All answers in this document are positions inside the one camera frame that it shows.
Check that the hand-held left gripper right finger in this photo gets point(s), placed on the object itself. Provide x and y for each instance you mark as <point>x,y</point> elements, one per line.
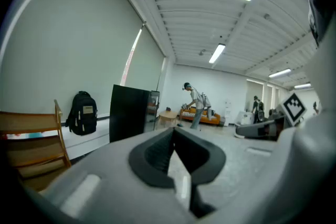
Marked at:
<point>236,181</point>

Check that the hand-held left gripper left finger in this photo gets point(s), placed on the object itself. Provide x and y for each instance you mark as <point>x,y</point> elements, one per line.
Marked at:
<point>113,165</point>

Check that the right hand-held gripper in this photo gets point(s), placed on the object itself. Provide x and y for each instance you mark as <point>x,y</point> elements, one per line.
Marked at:
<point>294,108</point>

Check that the black mini fridge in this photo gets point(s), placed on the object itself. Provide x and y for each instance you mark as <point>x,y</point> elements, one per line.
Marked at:
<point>126,112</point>

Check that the white appliance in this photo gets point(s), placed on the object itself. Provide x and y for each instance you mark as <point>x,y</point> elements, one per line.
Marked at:
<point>245,118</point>

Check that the white water dispenser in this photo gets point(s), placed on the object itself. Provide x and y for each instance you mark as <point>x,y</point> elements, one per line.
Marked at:
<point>228,111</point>

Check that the orange sofa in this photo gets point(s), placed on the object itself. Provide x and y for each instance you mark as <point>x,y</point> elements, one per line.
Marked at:
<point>203,118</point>

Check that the black backpack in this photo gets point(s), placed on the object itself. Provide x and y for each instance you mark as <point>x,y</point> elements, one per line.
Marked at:
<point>82,112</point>

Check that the wooden coffee table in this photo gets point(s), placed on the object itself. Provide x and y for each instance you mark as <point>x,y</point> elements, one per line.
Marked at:
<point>168,115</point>

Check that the wooden rack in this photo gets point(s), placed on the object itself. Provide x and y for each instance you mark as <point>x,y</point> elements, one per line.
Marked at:
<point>34,144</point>

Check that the narrow grey roller blind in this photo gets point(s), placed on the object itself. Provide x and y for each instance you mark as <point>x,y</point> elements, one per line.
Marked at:
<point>147,65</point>

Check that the wide grey roller blind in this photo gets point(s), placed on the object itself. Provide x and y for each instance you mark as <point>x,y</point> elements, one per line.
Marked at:
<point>65,47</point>

